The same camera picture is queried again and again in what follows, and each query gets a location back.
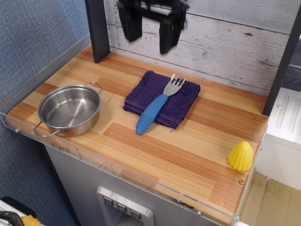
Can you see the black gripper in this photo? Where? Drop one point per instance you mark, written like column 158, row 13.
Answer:
column 170, row 13

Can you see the dark left upright post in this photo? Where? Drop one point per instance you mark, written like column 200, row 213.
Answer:
column 98, row 29

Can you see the clear acrylic guard rail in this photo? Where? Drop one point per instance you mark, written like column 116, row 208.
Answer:
column 151, row 176

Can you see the blue handled metal fork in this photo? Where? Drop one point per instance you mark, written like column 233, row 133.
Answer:
column 152, row 110

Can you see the silver dispenser button panel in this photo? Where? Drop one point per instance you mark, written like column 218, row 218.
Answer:
column 121, row 211

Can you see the yellow plastic corn piece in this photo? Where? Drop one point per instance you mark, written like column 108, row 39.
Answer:
column 241, row 156

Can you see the dark right upright post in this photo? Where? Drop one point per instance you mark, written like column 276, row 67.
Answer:
column 284, row 63

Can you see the dark upright post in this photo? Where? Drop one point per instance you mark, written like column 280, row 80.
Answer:
column 284, row 63
column 98, row 29

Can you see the stainless steel pot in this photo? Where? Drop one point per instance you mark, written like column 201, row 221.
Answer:
column 69, row 111

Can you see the white ribbed appliance top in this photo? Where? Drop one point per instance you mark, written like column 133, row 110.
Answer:
column 285, row 118

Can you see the yellow object bottom left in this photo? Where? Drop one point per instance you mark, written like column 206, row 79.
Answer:
column 30, row 221

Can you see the purple folded cloth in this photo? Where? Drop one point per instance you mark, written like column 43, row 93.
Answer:
column 148, row 98

